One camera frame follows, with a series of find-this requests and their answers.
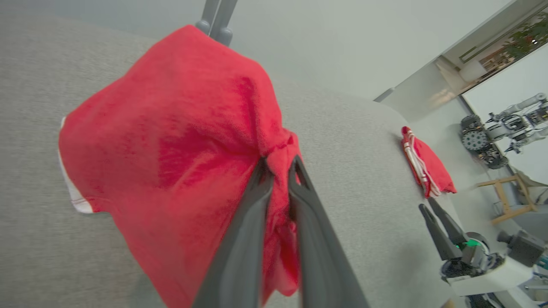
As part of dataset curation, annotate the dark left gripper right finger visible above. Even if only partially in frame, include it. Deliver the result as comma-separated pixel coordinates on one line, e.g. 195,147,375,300
288,155,371,308

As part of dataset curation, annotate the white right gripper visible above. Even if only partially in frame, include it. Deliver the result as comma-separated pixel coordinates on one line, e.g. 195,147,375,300
419,198,536,296

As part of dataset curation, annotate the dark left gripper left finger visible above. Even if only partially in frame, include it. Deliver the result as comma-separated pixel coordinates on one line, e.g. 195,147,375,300
191,156,274,308

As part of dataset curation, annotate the red jersey with black numbers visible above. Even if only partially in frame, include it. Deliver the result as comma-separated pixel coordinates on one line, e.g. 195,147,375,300
401,126,457,199

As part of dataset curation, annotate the red shirt with white trim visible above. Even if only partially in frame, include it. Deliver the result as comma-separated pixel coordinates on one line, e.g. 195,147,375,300
58,24,302,308

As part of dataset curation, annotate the wooden stool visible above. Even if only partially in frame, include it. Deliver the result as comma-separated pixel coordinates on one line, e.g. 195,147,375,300
476,173,538,225

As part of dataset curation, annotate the grey background mobile robot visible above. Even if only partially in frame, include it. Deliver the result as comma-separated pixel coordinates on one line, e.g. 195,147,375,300
460,93,548,169

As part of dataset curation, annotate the white round planter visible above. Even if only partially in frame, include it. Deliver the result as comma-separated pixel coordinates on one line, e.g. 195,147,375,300
459,60,488,84

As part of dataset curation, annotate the green leafy plant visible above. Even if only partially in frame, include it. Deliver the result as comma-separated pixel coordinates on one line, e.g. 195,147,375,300
503,13,548,60

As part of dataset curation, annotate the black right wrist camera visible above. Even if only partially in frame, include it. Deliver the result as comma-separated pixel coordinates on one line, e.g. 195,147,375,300
497,230,547,268

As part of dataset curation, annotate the grey partition post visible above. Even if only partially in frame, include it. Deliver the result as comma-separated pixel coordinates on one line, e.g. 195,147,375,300
210,0,238,47
196,0,221,36

